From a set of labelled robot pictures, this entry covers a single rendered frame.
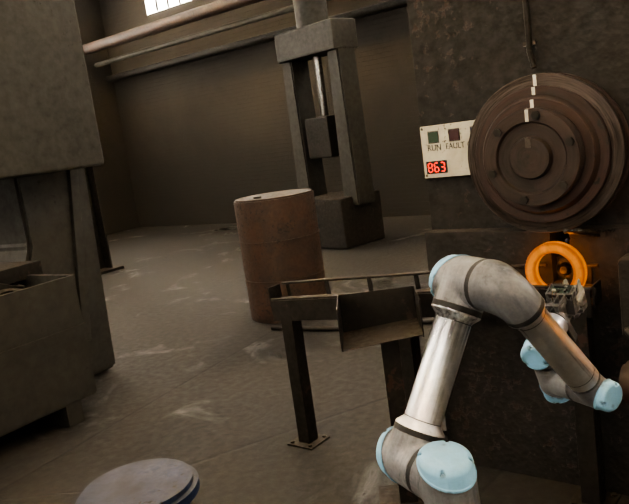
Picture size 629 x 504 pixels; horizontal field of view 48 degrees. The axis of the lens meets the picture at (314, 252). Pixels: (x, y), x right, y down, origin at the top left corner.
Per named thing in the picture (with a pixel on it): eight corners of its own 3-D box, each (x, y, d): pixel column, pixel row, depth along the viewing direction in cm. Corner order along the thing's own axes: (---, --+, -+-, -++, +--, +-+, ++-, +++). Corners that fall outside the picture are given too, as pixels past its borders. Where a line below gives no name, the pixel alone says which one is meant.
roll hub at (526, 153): (495, 205, 216) (486, 114, 211) (588, 201, 198) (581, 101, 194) (487, 208, 212) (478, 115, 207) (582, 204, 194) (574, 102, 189)
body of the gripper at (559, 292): (579, 282, 184) (565, 307, 176) (584, 310, 188) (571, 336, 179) (550, 281, 189) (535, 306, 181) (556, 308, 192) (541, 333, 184)
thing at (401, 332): (363, 489, 251) (337, 294, 239) (437, 481, 249) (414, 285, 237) (364, 520, 231) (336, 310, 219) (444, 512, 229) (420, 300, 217)
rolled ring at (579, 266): (581, 242, 208) (585, 240, 211) (522, 243, 220) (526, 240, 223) (586, 302, 211) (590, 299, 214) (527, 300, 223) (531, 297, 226)
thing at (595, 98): (483, 230, 231) (469, 85, 223) (636, 226, 202) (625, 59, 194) (475, 234, 226) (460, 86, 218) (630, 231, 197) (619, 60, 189)
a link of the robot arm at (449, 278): (401, 495, 148) (476, 251, 152) (364, 469, 162) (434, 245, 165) (443, 503, 154) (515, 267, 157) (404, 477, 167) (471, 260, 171)
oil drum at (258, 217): (286, 300, 559) (269, 189, 545) (346, 303, 522) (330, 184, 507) (234, 322, 514) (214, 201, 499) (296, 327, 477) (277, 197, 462)
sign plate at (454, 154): (427, 177, 250) (422, 126, 247) (496, 172, 233) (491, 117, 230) (424, 178, 248) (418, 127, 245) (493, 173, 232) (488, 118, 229)
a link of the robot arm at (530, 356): (524, 374, 174) (513, 345, 171) (539, 348, 181) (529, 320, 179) (555, 374, 169) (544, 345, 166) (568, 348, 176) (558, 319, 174)
